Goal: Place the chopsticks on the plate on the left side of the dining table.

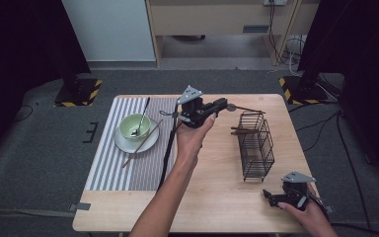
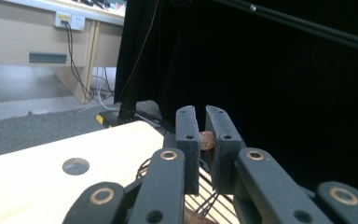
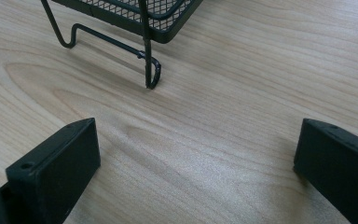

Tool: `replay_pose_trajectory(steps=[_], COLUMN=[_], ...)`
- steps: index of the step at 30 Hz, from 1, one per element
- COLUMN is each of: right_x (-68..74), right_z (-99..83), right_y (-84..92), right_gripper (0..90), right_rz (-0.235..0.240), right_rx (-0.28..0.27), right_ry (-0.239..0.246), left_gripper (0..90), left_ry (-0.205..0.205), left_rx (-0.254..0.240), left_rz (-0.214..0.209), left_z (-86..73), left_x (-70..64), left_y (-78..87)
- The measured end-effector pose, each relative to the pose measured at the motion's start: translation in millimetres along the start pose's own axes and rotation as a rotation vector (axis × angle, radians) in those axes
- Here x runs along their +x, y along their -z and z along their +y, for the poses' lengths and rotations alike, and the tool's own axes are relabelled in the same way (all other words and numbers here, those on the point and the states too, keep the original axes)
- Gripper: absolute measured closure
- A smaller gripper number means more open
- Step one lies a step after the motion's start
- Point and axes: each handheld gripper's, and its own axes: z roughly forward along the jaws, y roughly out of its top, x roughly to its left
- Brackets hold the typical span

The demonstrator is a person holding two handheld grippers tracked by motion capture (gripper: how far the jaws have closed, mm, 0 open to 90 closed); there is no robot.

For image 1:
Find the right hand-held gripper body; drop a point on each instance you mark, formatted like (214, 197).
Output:
(294, 191)

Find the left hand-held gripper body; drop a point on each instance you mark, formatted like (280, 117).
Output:
(192, 110)

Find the person's right hand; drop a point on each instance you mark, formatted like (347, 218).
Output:
(309, 217)

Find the person's left hand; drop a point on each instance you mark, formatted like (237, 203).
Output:
(190, 141)

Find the grey round table grommet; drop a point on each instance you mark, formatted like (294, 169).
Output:
(232, 107)

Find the grey tape piece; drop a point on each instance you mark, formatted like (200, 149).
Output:
(80, 206)
(329, 209)

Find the metal spoon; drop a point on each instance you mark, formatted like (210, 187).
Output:
(142, 118)

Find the green bowl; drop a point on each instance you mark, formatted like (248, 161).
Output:
(128, 126)

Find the white plate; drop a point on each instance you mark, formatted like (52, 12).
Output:
(135, 148)

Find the dark round object under desk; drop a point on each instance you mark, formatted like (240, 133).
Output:
(188, 37)

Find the grey striped placemat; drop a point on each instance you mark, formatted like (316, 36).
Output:
(144, 174)

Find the grey vent grille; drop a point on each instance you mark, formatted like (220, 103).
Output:
(256, 29)

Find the light wooden desk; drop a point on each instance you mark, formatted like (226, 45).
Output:
(210, 16)

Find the black yellow striped stand base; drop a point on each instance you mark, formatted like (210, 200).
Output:
(304, 94)
(79, 95)

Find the white cabinet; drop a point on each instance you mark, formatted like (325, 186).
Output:
(108, 29)

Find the black curtain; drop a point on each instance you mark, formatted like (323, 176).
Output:
(358, 65)
(19, 65)

